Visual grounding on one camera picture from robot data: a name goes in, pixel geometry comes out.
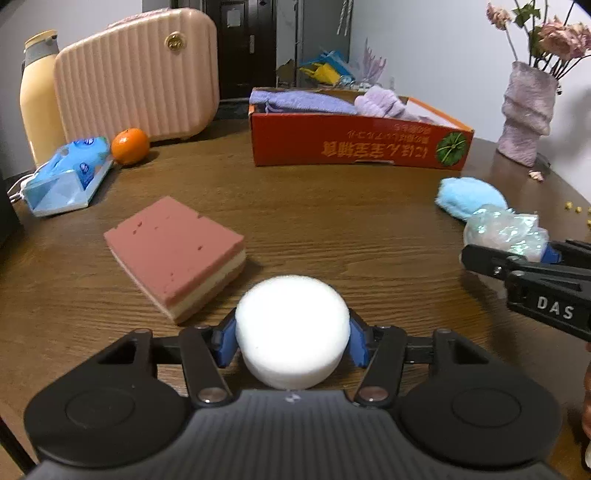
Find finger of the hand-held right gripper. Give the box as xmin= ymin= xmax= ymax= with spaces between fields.
xmin=544 ymin=239 xmax=591 ymax=271
xmin=462 ymin=244 xmax=591 ymax=284

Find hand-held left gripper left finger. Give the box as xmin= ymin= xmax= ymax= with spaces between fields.
xmin=99 ymin=309 xmax=241 ymax=409

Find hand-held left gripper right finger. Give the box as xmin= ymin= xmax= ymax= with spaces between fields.
xmin=347 ymin=310 xmax=485 ymax=409

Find clear plastic shower cap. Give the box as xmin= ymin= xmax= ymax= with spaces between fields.
xmin=463 ymin=204 xmax=550 ymax=264

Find white round foam sponge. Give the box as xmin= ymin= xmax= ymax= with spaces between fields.
xmin=235 ymin=275 xmax=350 ymax=390

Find pink cleaning sponge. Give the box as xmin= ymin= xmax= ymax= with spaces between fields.
xmin=103 ymin=196 xmax=246 ymax=325

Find orange cardboard box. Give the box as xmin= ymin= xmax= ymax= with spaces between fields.
xmin=248 ymin=87 xmax=475 ymax=171

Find purple towel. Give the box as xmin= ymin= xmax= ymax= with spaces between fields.
xmin=355 ymin=87 xmax=435 ymax=123

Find purple knitted pouch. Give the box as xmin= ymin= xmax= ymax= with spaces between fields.
xmin=249 ymin=90 xmax=358 ymax=116

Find blue plush toy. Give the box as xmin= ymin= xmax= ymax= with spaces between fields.
xmin=434 ymin=176 xmax=509 ymax=221

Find purple textured vase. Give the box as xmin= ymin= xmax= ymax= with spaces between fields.
xmin=496 ymin=61 xmax=559 ymax=168

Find dried pink roses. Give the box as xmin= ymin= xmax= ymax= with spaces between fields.
xmin=486 ymin=0 xmax=591 ymax=88

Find orange fruit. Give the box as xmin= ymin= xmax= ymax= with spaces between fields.
xmin=111 ymin=128 xmax=151 ymax=166

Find blue tissue pack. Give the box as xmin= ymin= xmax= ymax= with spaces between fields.
xmin=23 ymin=136 xmax=115 ymax=217

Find purple feather decoration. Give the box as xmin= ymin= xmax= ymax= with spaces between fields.
xmin=358 ymin=39 xmax=389 ymax=88

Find blue and yellow floor clutter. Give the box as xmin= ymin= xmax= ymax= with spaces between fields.
xmin=299 ymin=50 xmax=356 ymax=88

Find brown cardboard carton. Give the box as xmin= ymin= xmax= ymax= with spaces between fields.
xmin=276 ymin=59 xmax=301 ymax=88

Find pink ribbed suitcase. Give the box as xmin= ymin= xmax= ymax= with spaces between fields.
xmin=54 ymin=8 xmax=220 ymax=144

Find dark wooden door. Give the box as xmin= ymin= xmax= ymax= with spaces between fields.
xmin=205 ymin=0 xmax=278 ymax=100

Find clear hanging umbrella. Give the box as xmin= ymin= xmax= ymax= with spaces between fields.
xmin=337 ymin=0 xmax=354 ymax=35

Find grey refrigerator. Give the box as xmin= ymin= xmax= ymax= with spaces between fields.
xmin=298 ymin=0 xmax=354 ymax=77

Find cream thermos bottle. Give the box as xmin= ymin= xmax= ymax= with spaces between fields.
xmin=19 ymin=30 xmax=68 ymax=168

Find white charger with cable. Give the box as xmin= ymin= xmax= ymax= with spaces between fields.
xmin=7 ymin=173 xmax=38 ymax=202

